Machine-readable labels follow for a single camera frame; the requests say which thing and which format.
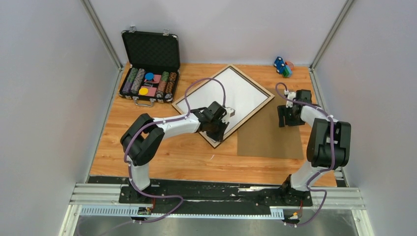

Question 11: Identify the white slotted cable duct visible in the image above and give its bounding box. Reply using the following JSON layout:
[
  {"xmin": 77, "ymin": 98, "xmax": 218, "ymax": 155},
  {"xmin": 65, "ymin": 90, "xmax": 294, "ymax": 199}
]
[{"xmin": 80, "ymin": 206, "xmax": 285, "ymax": 219}]

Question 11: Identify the aluminium rail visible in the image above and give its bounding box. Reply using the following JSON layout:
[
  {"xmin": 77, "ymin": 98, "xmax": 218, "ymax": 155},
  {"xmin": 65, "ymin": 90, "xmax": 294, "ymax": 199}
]
[{"xmin": 70, "ymin": 183, "xmax": 366, "ymax": 210}]

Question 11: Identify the yellow poker chip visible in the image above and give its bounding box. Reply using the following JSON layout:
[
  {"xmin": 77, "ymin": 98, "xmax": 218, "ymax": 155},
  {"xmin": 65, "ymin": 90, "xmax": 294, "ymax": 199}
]
[{"xmin": 138, "ymin": 87, "xmax": 149, "ymax": 95}]

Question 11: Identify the blue orange tape dispenser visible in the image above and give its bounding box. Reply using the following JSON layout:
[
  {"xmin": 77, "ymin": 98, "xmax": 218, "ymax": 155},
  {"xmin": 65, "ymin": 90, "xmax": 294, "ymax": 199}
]
[{"xmin": 273, "ymin": 56, "xmax": 294, "ymax": 78}]

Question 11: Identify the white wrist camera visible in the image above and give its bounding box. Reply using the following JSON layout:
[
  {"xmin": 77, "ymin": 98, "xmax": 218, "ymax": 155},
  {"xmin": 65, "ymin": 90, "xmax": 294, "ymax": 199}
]
[
  {"xmin": 225, "ymin": 107, "xmax": 236, "ymax": 118},
  {"xmin": 285, "ymin": 92, "xmax": 296, "ymax": 108}
]

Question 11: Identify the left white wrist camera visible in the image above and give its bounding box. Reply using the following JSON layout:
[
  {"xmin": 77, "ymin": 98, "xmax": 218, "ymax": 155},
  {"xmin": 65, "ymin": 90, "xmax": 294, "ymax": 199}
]
[{"xmin": 225, "ymin": 107, "xmax": 236, "ymax": 118}]

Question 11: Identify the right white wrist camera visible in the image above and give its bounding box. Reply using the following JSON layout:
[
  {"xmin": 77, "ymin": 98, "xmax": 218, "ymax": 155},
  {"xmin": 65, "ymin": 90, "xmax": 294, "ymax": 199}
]
[{"xmin": 285, "ymin": 92, "xmax": 296, "ymax": 108}]

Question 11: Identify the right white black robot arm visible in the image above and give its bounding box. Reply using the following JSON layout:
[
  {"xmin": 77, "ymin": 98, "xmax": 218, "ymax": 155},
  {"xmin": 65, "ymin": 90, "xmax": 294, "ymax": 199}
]
[{"xmin": 277, "ymin": 89, "xmax": 351, "ymax": 206}]

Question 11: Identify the blue poker chip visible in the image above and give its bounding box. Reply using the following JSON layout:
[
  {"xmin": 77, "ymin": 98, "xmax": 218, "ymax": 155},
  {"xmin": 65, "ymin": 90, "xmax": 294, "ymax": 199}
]
[{"xmin": 144, "ymin": 72, "xmax": 154, "ymax": 81}]

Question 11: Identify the black poker chip case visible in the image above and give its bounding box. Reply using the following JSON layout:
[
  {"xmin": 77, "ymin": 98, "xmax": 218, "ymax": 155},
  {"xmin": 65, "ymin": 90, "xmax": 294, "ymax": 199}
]
[{"xmin": 118, "ymin": 29, "xmax": 180, "ymax": 107}]

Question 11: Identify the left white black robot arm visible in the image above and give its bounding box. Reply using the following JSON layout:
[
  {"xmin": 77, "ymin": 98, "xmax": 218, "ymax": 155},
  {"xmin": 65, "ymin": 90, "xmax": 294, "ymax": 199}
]
[{"xmin": 120, "ymin": 101, "xmax": 235, "ymax": 203}]

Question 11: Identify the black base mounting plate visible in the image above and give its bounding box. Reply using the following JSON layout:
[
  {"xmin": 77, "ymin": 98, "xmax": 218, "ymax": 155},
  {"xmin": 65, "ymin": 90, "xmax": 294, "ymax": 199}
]
[{"xmin": 119, "ymin": 179, "xmax": 313, "ymax": 215}]

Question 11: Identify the wooden picture frame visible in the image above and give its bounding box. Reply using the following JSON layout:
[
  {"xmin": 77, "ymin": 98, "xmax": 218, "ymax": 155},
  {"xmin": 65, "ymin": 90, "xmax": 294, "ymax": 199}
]
[{"xmin": 172, "ymin": 64, "xmax": 275, "ymax": 149}]

